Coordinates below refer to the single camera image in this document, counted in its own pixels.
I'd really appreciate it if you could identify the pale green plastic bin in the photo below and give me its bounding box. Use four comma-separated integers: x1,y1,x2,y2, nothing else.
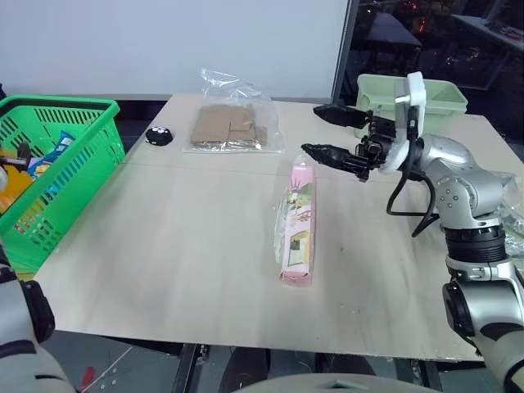
355,74,468,138

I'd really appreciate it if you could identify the blue snack packet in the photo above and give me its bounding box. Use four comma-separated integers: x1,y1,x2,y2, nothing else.
39,129,77,174

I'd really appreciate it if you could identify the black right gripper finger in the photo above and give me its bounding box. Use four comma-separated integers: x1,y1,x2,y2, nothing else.
313,104,366,129
300,142,364,169

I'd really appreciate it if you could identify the green plastic shopping basket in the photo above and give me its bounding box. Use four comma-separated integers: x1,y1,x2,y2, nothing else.
0,94,126,273

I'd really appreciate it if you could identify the small black round toy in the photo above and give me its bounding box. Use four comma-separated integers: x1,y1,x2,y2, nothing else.
145,126,173,147

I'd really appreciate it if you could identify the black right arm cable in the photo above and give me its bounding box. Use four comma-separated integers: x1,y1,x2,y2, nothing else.
386,157,438,239

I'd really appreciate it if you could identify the pink box in clear wrap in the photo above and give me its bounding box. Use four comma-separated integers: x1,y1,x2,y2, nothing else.
273,154,318,287

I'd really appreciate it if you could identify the dark rounded shape under table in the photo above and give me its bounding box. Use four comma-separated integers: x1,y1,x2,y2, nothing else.
219,346,272,393

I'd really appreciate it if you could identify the clear bag of brown cardboard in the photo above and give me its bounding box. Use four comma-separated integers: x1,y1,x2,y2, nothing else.
182,67,284,155

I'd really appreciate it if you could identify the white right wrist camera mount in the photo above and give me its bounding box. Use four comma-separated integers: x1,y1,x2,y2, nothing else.
377,71,428,174

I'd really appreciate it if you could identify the crumpled clear plastic bag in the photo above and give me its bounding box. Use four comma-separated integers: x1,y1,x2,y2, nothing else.
489,170,524,257

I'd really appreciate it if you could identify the dark metal window post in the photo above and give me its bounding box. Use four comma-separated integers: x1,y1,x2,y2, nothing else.
329,0,361,103

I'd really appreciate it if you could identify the grey robot torso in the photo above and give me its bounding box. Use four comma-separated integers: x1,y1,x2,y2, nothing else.
228,371,413,393

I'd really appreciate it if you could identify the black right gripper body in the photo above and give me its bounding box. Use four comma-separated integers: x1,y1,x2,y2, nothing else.
352,111,401,183

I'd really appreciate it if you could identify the orange snack packet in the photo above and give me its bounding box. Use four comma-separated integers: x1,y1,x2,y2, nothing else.
0,162,37,216

